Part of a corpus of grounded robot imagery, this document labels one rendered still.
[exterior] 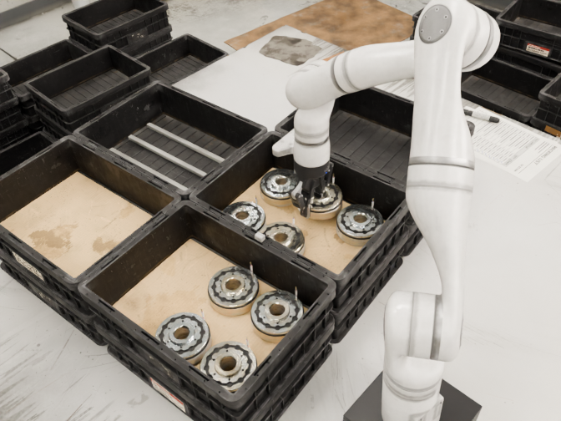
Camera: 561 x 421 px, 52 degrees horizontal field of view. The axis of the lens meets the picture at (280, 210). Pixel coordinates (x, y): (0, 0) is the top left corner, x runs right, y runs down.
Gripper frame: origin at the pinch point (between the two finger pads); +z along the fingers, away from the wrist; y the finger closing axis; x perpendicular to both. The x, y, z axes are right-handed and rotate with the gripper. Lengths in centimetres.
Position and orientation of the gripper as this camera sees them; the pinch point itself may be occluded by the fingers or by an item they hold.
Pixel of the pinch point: (311, 205)
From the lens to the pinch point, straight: 130.7
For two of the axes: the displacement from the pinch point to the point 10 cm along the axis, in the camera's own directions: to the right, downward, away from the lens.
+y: 6.2, -5.7, 5.5
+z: 0.4, 7.1, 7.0
